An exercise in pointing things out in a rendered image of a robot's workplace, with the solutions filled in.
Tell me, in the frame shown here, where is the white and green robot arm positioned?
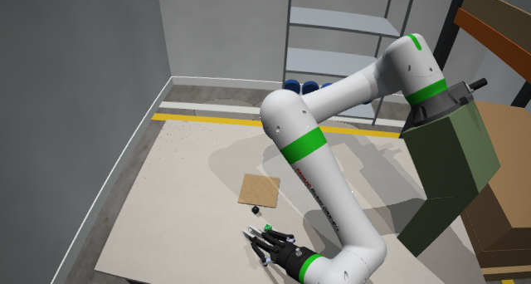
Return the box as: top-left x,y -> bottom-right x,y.
260,33 -> 487,284

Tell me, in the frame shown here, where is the tan square mat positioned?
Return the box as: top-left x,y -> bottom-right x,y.
238,174 -> 280,208

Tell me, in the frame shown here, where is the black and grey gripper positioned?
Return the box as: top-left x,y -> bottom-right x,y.
243,225 -> 298,269

